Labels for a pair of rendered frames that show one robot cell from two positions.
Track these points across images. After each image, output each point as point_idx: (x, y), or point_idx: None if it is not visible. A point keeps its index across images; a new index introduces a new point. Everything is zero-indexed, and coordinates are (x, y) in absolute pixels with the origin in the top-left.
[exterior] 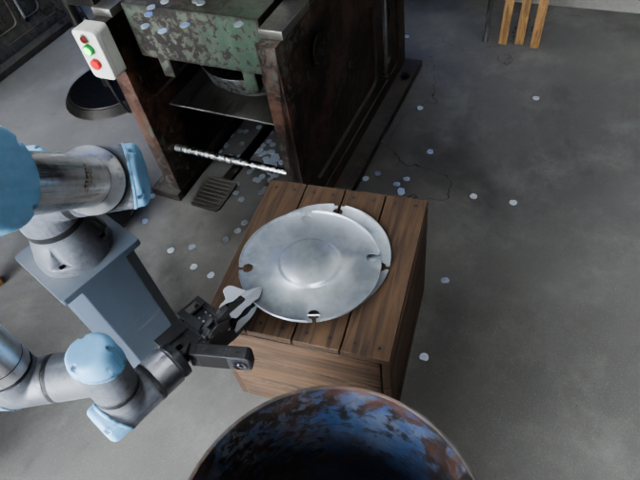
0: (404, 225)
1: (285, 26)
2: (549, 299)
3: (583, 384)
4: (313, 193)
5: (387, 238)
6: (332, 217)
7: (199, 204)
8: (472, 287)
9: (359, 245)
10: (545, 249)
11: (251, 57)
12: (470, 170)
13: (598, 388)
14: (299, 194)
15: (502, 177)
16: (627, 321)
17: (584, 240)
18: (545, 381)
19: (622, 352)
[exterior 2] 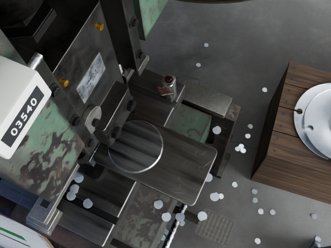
0: (310, 75)
1: (224, 95)
2: (278, 42)
3: (326, 39)
4: (281, 126)
5: (322, 84)
6: (308, 112)
7: (227, 237)
8: (269, 76)
9: (330, 98)
10: (243, 37)
11: (204, 140)
12: (175, 63)
13: (328, 34)
14: (282, 135)
15: (183, 46)
16: (290, 14)
17: (238, 18)
18: (326, 54)
19: (308, 20)
